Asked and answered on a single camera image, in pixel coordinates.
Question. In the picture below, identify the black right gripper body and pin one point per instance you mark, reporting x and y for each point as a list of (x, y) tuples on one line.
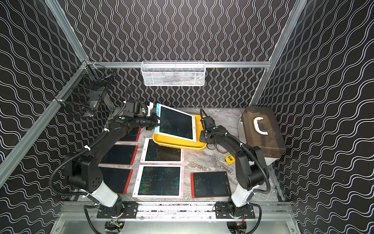
[(202, 137)]

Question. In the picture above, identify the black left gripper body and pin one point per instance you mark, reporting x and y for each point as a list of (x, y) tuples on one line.
[(152, 121)]

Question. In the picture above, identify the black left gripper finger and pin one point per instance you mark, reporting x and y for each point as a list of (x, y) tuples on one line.
[(156, 118), (157, 123)]

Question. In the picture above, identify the red writing tablet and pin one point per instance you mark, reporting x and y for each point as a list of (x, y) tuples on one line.
[(210, 185), (120, 155), (132, 136), (117, 179)]

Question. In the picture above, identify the white writing tablet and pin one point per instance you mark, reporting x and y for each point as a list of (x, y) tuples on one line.
[(157, 154), (159, 182)]

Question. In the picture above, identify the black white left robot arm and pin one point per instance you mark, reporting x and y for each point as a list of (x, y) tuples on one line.
[(82, 168)]

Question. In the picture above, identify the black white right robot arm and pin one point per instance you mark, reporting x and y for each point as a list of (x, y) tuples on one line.
[(250, 165)]

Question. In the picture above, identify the yellow plastic storage tray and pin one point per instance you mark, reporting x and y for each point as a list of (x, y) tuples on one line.
[(182, 144)]

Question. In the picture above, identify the yellow tape measure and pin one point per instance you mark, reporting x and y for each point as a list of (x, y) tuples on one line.
[(230, 160)]

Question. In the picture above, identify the white toolbox brown lid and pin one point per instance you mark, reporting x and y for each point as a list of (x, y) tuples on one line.
[(258, 126)]

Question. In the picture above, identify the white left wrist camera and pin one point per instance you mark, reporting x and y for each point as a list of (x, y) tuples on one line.
[(150, 108)]

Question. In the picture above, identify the white wire mesh basket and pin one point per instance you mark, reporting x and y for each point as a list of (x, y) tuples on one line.
[(173, 73)]

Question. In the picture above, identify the black wire mesh basket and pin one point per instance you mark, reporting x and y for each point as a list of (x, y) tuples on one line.
[(89, 92)]

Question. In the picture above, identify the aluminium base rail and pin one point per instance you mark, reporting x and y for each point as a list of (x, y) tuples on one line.
[(180, 211)]

